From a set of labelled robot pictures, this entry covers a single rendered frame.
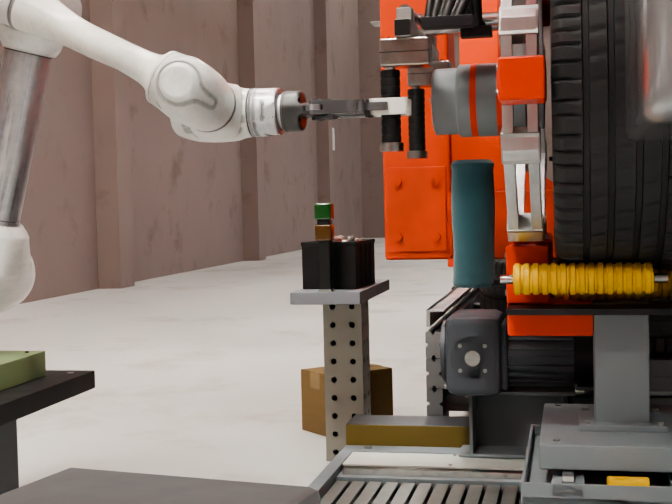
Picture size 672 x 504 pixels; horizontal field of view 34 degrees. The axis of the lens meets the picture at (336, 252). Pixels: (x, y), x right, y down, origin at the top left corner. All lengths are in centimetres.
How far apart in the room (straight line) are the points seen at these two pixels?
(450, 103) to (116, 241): 738
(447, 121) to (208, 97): 49
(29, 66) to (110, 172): 694
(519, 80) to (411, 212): 87
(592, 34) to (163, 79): 70
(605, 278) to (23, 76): 127
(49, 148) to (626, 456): 708
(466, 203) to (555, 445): 54
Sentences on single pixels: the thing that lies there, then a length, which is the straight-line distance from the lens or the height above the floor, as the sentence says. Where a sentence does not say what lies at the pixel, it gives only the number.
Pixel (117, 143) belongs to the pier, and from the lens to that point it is 935.
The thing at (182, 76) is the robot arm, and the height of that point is 87.
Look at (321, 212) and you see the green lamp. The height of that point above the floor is 64.
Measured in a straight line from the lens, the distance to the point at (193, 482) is 129.
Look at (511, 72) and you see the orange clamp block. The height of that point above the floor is 86.
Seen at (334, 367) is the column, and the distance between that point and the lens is 279.
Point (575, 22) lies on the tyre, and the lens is 184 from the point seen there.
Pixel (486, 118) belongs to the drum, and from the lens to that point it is 208.
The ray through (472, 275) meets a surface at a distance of 222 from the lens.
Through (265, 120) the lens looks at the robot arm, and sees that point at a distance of 200.
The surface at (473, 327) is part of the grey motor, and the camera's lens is 238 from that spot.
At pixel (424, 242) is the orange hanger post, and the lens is 258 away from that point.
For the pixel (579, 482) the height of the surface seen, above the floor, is 17.
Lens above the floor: 65
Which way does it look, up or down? 2 degrees down
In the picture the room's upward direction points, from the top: 1 degrees counter-clockwise
